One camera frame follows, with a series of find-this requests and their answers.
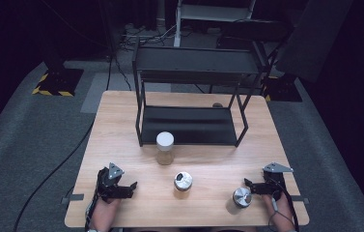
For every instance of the dark grey panel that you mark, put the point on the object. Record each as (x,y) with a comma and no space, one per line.
(314,38)

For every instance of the person's left hand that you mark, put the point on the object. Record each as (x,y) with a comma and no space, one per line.
(105,214)

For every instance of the person's right hand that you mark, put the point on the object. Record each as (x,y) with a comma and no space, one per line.
(281,216)

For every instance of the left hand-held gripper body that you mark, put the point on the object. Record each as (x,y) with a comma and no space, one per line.
(107,182)

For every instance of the grey table clamp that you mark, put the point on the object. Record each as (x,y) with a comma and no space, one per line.
(300,199)
(73,198)

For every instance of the black metal shelf rack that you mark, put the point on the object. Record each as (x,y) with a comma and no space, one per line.
(187,125)

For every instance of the orange spice jar silver lid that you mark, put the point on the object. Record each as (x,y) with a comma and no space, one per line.
(183,182)

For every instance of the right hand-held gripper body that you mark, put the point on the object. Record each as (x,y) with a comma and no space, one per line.
(274,180)

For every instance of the small round table grommet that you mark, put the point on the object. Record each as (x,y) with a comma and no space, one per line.
(217,105)

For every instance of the white lid spice jar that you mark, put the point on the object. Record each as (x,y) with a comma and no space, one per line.
(165,145)

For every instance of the white step ladder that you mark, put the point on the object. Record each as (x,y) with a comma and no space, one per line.
(213,13)

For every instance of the pale spice jar silver lid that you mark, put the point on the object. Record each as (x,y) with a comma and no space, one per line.
(241,198)

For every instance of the black yellow striped stand base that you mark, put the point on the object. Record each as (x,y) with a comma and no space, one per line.
(282,90)
(59,82)

